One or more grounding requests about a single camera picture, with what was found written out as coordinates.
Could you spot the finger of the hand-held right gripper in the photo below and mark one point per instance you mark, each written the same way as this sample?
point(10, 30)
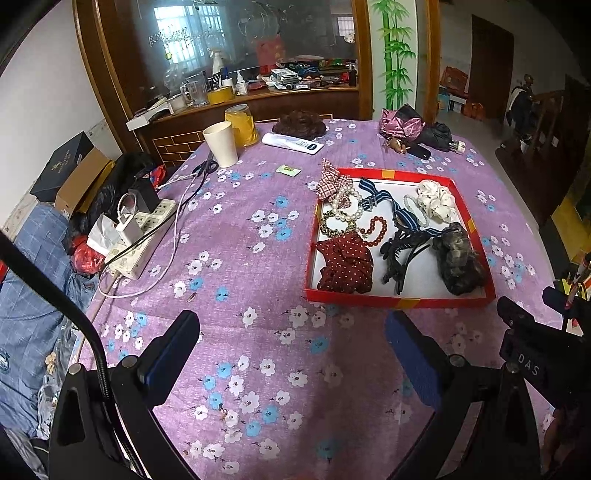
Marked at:
point(558, 302)
point(510, 314)

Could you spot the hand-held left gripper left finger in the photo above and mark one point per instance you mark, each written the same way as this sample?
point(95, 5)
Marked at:
point(178, 341)

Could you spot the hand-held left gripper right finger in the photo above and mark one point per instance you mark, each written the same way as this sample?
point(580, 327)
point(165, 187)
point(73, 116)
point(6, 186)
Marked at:
point(413, 364)

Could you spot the red cardboard tray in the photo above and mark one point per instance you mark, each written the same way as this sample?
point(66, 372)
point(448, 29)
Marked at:
point(397, 302)

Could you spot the blue striped ribbon headband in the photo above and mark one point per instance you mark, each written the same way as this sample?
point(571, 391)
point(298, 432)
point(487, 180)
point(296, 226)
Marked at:
point(397, 205)

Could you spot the leopard print scrunchie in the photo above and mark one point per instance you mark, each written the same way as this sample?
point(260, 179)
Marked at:
point(327, 226)

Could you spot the grey camouflage scrunchie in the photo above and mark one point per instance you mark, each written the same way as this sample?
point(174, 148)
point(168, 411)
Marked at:
point(459, 261)

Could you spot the purple floral tablecloth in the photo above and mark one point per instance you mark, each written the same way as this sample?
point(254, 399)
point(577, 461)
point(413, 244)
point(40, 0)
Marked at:
point(258, 286)

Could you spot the white power strip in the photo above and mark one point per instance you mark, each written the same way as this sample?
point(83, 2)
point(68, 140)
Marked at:
point(147, 240)

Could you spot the red plastic bag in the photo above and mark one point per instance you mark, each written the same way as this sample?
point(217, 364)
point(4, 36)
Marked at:
point(90, 256)

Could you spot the dark red polka dot scrunchie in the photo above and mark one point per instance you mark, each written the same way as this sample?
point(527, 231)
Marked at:
point(344, 263)

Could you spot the white plug charger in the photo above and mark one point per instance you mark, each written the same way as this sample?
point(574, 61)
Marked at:
point(130, 221)

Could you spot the white dotted scrunchie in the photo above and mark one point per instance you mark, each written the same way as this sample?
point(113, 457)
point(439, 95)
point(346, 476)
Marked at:
point(436, 201)

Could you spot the black power adapter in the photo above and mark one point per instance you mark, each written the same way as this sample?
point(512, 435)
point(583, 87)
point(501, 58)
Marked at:
point(144, 196)

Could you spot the blue plaid cloth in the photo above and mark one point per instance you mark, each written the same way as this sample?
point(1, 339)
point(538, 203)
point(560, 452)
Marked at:
point(32, 295)

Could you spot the black plastic bag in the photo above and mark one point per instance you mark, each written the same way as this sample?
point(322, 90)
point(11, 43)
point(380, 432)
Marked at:
point(120, 177)

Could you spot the brown cardboard box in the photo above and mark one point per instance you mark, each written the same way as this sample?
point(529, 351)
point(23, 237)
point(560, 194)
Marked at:
point(87, 182)

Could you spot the red white plaid scrunchie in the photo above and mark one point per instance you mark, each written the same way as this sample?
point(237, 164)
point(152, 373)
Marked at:
point(330, 182)

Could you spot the white paper cup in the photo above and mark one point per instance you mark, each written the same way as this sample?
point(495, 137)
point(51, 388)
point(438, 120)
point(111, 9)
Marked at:
point(222, 145)

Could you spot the small green packet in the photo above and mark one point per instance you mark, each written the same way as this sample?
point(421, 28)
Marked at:
point(288, 170)

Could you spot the black gift box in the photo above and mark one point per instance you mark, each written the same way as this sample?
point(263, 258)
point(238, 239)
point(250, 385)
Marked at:
point(62, 166)

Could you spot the yellow plastic jar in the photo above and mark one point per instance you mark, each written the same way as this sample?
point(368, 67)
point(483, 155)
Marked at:
point(242, 127)

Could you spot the white flat box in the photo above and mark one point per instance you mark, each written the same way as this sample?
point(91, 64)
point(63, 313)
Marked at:
point(147, 119)

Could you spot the white remote control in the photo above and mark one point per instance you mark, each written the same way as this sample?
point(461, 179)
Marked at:
point(293, 143)

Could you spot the brown wooden door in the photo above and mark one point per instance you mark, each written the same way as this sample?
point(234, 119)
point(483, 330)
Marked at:
point(491, 69)

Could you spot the wooden cabinet with mirror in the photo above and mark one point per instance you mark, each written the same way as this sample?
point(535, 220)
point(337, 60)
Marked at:
point(258, 110)

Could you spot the brown wig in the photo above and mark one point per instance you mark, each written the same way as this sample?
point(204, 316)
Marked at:
point(299, 124)

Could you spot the clear glass mug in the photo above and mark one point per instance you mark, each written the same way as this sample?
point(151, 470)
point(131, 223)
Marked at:
point(197, 90)

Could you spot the green bamboo wall decal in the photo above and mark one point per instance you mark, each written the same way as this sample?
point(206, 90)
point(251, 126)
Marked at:
point(395, 55)

